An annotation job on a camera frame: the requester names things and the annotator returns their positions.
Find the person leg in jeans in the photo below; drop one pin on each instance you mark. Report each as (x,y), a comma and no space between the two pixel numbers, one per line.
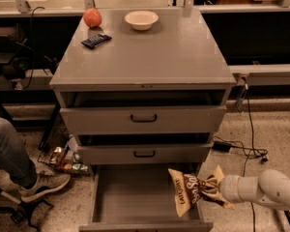
(14,158)

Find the black power adapter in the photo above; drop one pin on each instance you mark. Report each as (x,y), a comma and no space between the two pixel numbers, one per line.
(221,146)

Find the grey top drawer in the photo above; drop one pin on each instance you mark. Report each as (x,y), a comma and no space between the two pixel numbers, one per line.
(142,120)

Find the wire basket with snacks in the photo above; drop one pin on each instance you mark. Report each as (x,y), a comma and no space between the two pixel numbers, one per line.
(63,157)

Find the red apple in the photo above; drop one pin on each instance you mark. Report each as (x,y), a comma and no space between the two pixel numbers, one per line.
(92,18)

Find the grey drawer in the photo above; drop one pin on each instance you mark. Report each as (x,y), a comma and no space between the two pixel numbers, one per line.
(139,154)
(138,198)
(142,120)

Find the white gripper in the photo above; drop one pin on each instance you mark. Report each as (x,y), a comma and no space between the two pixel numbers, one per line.
(229,188)

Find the dark blue snack bar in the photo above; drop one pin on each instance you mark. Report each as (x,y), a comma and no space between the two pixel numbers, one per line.
(96,40)

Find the grey sneaker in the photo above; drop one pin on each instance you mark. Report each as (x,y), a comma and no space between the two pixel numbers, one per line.
(45,184)

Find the grey middle drawer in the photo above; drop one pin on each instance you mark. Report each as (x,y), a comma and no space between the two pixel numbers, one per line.
(139,154)

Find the grey bottom drawer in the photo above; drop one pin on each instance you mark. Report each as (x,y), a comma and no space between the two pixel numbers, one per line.
(138,198)

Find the dark machine on left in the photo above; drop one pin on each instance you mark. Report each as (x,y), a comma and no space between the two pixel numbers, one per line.
(18,60)

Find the brown sea salt chip bag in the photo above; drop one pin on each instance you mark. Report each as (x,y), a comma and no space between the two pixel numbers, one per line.
(189,189)

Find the black chair base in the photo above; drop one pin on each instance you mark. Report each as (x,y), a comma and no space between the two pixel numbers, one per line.
(24,210)

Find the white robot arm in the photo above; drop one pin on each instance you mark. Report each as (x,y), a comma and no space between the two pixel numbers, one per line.
(270,189)

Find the grey drawer cabinet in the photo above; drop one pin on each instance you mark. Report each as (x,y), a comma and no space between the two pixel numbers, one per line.
(175,63)

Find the white bowl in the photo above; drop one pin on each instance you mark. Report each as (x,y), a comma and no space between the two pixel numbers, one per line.
(141,20)

